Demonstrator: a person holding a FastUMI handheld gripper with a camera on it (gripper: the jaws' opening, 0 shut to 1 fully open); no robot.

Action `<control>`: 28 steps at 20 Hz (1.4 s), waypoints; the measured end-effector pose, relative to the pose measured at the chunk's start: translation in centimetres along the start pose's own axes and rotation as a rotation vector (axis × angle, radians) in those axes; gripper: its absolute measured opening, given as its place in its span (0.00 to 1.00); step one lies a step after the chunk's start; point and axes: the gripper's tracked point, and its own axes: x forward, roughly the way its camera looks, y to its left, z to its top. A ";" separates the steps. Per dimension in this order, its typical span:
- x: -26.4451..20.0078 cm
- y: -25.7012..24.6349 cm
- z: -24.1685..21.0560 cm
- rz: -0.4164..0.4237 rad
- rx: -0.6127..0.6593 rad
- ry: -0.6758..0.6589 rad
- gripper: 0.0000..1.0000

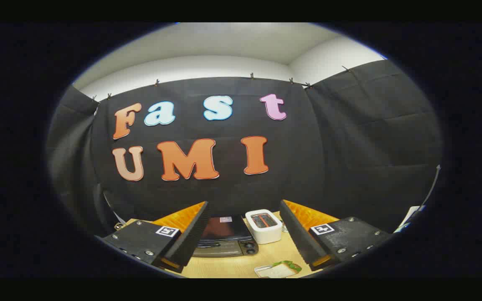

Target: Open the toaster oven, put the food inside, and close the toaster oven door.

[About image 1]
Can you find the white pop-up toaster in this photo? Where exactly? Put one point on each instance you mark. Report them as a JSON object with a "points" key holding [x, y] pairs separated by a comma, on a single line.
{"points": [[266, 234]]}

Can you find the black toaster oven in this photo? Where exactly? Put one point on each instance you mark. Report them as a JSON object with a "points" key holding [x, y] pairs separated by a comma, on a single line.
{"points": [[224, 230]]}

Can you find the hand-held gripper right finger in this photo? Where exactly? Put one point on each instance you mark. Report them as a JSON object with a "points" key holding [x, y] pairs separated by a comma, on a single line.
{"points": [[297, 238]]}

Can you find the row of small backdrop clips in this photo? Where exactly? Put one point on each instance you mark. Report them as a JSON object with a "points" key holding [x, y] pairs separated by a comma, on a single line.
{"points": [[251, 76]]}

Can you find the lettuce sandwich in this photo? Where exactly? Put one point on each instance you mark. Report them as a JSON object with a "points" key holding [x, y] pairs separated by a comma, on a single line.
{"points": [[289, 265]]}

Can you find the white rectangular plate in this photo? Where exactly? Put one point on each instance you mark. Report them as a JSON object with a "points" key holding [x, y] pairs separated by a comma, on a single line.
{"points": [[262, 271]]}

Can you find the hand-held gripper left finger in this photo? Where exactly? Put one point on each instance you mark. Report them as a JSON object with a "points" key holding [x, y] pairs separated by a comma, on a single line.
{"points": [[191, 238]]}

